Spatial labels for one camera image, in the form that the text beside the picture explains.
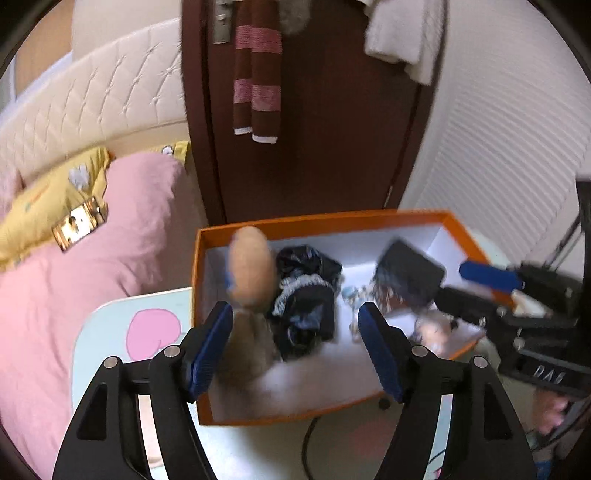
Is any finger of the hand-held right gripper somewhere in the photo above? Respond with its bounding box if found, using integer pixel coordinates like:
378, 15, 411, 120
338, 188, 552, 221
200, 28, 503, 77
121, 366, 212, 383
459, 261, 525, 292
436, 286, 509, 325

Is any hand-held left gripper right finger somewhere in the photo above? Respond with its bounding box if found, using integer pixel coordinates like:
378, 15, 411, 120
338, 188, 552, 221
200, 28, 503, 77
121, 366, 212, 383
358, 302, 539, 480

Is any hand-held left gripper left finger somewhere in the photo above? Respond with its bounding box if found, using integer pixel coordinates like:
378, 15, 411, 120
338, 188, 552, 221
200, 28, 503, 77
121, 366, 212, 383
52, 301, 234, 480

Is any small cartoon figurine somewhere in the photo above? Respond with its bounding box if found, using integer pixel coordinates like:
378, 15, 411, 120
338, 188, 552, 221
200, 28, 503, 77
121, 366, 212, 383
413, 314, 462, 348

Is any black rectangular case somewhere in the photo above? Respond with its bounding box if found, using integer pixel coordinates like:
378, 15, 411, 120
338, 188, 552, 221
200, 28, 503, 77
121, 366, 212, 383
373, 239, 448, 308

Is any tan furry plush toy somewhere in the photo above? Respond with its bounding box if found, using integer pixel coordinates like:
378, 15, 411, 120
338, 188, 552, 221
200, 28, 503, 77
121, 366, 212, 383
225, 226, 283, 385

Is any black glossy lace garment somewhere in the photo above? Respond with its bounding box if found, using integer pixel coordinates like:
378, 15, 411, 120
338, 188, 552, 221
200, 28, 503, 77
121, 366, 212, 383
270, 247, 343, 361

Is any orange cardboard box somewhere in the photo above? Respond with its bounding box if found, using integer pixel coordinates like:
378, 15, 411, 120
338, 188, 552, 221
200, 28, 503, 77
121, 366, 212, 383
191, 210, 515, 426

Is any person's right hand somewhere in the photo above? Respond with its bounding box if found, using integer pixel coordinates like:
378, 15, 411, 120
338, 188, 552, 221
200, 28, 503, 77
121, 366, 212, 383
533, 390, 572, 435

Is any black thin stand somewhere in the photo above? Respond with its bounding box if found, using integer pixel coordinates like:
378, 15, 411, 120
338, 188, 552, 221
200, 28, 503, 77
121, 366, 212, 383
540, 175, 591, 273

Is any white louvered wardrobe door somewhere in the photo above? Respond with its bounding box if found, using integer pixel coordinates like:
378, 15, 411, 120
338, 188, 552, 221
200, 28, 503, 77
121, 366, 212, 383
399, 0, 591, 278

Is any pink duvet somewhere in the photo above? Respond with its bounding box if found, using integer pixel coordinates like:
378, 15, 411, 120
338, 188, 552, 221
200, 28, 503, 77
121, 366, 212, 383
0, 152, 204, 476

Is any smartphone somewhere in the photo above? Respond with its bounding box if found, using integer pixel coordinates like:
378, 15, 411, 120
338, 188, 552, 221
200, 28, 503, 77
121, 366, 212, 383
52, 196, 108, 252

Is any yellow printed pillow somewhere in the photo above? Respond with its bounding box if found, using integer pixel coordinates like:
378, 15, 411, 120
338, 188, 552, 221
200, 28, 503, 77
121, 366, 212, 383
161, 141, 191, 168
0, 147, 112, 271

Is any dark brown door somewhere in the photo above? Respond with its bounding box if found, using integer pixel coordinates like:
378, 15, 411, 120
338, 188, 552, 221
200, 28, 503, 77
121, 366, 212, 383
180, 0, 451, 227

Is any white knit sweater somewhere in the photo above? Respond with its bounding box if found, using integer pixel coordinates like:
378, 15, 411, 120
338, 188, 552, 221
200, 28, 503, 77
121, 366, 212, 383
358, 0, 446, 86

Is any pink floral pillow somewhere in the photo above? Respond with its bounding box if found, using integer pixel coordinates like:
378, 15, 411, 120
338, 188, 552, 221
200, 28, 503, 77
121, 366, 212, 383
0, 166, 24, 219

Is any cream tufted headboard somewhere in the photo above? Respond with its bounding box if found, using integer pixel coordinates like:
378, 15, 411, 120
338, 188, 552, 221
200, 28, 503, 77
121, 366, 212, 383
0, 16, 188, 185

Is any brown pink striped scarf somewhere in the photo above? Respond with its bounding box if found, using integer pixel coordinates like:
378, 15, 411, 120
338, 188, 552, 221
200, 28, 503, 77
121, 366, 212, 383
232, 0, 283, 144

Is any hanging grey fur piece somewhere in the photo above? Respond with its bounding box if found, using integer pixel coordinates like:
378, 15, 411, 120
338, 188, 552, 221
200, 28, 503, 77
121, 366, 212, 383
277, 0, 310, 35

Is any metal door handle plate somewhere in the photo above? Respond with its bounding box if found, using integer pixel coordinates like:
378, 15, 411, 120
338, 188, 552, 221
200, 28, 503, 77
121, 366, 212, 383
212, 0, 238, 44

